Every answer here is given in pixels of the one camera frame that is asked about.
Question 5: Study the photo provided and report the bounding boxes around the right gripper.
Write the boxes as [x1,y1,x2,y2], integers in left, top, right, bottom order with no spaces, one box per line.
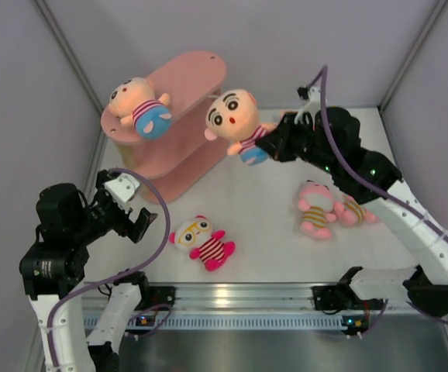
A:
[256,112,338,176]

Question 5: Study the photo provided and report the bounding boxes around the black-haired boy doll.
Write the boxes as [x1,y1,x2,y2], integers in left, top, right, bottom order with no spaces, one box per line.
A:
[204,89,277,165]

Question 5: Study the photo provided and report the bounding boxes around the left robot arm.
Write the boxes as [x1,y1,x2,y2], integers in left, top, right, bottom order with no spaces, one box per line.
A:
[19,170,157,371]

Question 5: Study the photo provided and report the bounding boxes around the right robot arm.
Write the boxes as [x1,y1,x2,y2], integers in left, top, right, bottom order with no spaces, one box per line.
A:
[257,107,448,318]

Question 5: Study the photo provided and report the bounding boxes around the pink wooden shelf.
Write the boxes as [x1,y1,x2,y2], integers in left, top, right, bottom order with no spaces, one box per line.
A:
[101,51,227,202]

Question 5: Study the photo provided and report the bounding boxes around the pink frog toy striped shirt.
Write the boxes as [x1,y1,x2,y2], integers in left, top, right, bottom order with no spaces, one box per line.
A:
[297,180,336,240]

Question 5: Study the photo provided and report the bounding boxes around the white panda toy yellow glasses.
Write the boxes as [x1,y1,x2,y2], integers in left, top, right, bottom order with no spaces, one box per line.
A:
[168,215,236,272]

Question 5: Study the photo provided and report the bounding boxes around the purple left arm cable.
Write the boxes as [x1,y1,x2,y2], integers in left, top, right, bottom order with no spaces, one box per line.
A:
[47,167,171,371]

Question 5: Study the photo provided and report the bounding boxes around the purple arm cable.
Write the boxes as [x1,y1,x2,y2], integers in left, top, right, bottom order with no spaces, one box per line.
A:
[307,64,448,329]
[47,167,171,371]

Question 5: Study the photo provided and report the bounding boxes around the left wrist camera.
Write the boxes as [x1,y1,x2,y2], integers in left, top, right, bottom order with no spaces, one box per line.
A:
[104,173,140,205]

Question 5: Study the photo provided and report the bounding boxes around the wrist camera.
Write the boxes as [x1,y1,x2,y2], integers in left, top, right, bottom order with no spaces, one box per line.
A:
[104,173,140,205]
[297,85,321,114]

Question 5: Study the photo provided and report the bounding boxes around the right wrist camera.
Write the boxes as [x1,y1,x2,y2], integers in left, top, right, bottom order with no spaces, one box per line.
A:
[297,85,321,114]

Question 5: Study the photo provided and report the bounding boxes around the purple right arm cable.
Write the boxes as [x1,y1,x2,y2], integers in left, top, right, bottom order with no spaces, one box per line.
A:
[307,64,448,329]

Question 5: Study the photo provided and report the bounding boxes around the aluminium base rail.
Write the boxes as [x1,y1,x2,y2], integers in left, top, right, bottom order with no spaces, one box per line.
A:
[80,281,415,311]

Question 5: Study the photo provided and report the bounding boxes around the white slotted cable duct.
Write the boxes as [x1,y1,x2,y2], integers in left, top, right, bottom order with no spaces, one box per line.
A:
[82,313,364,330]

